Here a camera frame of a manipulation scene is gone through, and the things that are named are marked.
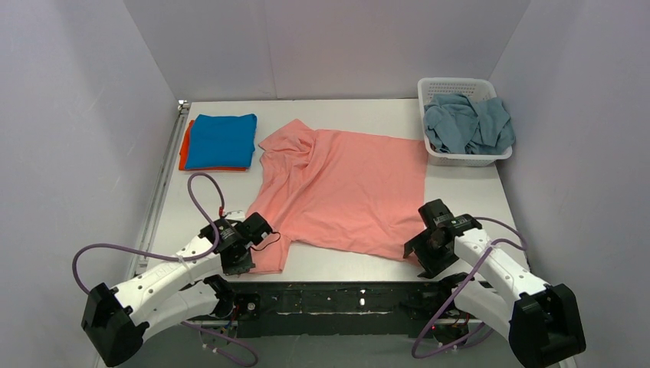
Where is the pink t shirt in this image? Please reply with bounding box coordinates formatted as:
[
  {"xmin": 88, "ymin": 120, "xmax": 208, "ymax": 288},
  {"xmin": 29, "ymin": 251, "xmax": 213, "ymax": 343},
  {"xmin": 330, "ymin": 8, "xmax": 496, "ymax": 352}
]
[{"xmin": 248, "ymin": 120, "xmax": 427, "ymax": 274}]

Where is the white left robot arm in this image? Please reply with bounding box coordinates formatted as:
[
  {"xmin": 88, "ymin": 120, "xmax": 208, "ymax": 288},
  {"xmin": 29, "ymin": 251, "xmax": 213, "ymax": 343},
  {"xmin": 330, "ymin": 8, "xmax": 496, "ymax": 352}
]
[{"xmin": 81, "ymin": 212, "xmax": 273, "ymax": 367}]

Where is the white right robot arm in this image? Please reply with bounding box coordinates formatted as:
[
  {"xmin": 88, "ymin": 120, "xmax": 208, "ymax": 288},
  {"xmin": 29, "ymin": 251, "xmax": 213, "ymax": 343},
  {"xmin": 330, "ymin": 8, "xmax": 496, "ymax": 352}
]
[{"xmin": 404, "ymin": 199, "xmax": 586, "ymax": 367}]

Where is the folded blue t shirt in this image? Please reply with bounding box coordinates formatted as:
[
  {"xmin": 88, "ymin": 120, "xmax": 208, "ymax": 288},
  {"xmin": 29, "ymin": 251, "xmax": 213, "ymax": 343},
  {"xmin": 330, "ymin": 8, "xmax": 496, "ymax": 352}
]
[{"xmin": 185, "ymin": 113, "xmax": 258, "ymax": 169}]

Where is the folded orange t shirt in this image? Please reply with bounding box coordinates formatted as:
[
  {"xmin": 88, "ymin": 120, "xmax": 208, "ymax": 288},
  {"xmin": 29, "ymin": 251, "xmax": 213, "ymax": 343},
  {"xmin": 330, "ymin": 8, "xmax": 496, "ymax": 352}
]
[{"xmin": 178, "ymin": 120, "xmax": 248, "ymax": 172}]

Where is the grey-blue t shirt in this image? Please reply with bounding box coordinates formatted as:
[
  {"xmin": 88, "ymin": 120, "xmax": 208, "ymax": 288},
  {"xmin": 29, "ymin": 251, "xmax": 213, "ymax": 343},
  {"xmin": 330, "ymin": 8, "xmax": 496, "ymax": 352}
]
[{"xmin": 423, "ymin": 94, "xmax": 516, "ymax": 156}]

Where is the white plastic basket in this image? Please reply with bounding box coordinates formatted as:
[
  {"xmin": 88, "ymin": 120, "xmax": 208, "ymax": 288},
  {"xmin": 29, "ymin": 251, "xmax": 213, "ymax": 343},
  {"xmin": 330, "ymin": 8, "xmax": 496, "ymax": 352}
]
[{"xmin": 417, "ymin": 77, "xmax": 513, "ymax": 167}]

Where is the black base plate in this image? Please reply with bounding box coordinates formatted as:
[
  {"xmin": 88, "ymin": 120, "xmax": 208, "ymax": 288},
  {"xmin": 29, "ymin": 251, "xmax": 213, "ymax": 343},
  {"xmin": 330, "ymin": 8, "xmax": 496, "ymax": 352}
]
[{"xmin": 192, "ymin": 282, "xmax": 488, "ymax": 339}]

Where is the aluminium frame rail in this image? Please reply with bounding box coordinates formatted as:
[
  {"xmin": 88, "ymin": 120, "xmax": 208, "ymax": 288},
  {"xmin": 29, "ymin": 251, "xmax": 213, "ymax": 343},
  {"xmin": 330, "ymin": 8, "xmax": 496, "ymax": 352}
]
[{"xmin": 96, "ymin": 100, "xmax": 577, "ymax": 368}]

